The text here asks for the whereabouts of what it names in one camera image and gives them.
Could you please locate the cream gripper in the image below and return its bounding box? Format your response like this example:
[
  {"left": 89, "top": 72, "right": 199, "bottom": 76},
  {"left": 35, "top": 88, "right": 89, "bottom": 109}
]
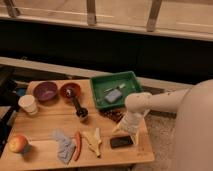
[{"left": 112, "top": 112, "right": 143, "bottom": 145}]

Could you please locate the black eraser block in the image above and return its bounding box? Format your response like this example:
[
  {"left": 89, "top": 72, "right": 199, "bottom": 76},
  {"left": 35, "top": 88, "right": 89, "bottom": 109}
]
[{"left": 110, "top": 136, "right": 133, "bottom": 148}]

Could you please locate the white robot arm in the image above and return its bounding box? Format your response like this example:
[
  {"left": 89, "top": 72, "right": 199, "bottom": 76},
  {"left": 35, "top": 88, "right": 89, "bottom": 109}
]
[{"left": 114, "top": 79, "right": 213, "bottom": 171}]

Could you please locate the green plastic tray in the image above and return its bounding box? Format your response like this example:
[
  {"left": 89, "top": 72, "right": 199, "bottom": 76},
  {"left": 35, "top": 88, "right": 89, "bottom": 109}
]
[{"left": 90, "top": 71, "right": 143, "bottom": 110}]

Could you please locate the dark grape bunch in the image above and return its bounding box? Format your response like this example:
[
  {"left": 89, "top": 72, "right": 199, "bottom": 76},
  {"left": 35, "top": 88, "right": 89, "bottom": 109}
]
[{"left": 100, "top": 109, "right": 124, "bottom": 123}]

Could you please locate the blue-grey sponge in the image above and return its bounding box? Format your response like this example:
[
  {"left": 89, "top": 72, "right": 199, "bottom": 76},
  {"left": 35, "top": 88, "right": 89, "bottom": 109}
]
[{"left": 105, "top": 89, "right": 122, "bottom": 103}]

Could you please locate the white marker pen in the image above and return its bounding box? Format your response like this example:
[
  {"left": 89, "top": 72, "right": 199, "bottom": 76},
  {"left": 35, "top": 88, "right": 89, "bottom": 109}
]
[{"left": 103, "top": 82, "right": 126, "bottom": 94}]

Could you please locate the grey crumpled cloth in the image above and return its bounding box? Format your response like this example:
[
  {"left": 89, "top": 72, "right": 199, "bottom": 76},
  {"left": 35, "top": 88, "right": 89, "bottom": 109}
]
[{"left": 52, "top": 129, "right": 76, "bottom": 164}]

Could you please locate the red bowl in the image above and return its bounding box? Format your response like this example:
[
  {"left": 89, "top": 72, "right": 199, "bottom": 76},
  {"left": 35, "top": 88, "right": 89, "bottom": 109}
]
[{"left": 60, "top": 82, "right": 81, "bottom": 98}]

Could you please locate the wooden table board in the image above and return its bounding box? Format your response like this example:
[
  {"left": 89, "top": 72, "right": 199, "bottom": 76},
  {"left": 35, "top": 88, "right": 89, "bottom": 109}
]
[{"left": 0, "top": 79, "right": 154, "bottom": 171}]

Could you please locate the purple bowl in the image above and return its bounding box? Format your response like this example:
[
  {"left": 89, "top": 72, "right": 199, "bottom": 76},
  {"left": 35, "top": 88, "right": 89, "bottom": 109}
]
[{"left": 33, "top": 81, "right": 58, "bottom": 102}]

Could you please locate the white paper cup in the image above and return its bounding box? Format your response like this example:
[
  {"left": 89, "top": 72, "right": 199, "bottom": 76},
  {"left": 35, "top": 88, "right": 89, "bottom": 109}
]
[{"left": 18, "top": 95, "right": 38, "bottom": 115}]

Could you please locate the red apple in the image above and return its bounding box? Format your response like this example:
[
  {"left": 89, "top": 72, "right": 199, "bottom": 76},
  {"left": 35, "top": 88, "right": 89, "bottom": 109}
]
[{"left": 8, "top": 135, "right": 28, "bottom": 153}]

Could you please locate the black handled brush tool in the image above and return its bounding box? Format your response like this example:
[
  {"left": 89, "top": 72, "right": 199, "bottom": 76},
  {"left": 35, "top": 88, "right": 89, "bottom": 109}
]
[{"left": 68, "top": 91, "right": 88, "bottom": 122}]

